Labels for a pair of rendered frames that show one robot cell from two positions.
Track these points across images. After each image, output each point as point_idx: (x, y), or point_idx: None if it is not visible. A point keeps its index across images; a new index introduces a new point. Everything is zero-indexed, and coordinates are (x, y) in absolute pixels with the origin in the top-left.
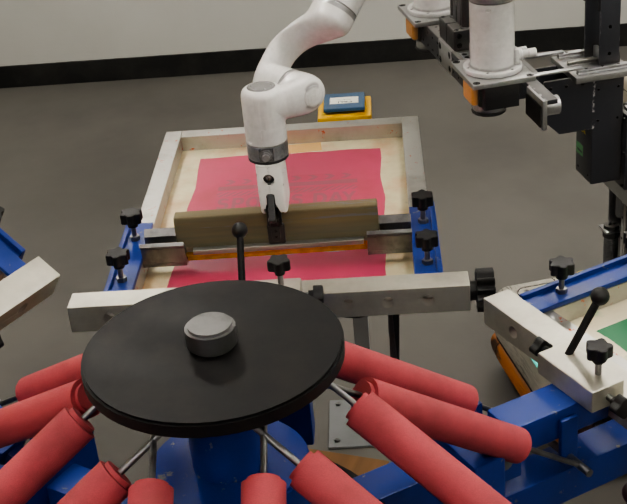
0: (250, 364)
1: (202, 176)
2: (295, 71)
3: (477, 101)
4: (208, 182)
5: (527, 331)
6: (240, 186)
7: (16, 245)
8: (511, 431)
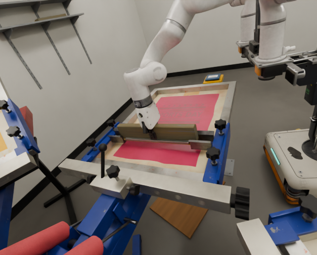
0: None
1: (157, 103)
2: (152, 61)
3: (260, 74)
4: (157, 105)
5: None
6: (166, 108)
7: (29, 143)
8: None
